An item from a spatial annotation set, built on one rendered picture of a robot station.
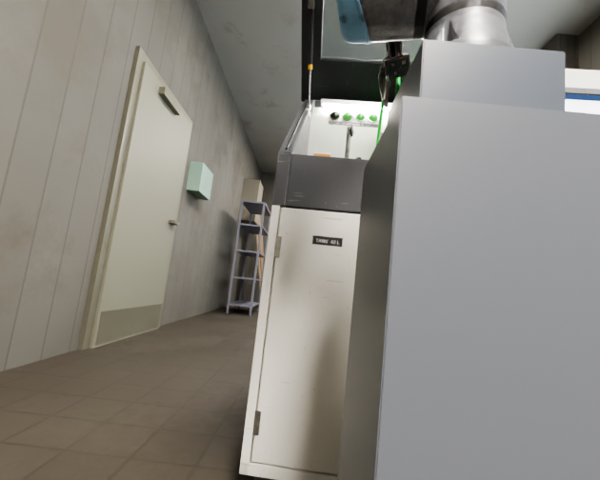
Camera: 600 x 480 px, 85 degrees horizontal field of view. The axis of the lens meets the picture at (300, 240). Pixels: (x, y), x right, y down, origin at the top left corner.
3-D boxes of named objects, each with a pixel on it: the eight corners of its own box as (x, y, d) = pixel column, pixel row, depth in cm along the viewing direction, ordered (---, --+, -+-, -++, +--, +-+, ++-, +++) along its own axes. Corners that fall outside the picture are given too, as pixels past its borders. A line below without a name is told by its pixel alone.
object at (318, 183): (285, 206, 94) (291, 152, 96) (287, 209, 98) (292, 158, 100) (510, 226, 89) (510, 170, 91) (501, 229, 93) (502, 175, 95)
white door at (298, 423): (249, 463, 84) (279, 206, 93) (250, 458, 86) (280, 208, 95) (510, 503, 79) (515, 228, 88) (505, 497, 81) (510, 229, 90)
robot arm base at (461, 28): (546, 57, 43) (547, -10, 44) (430, 47, 43) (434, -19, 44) (483, 116, 57) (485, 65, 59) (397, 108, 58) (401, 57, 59)
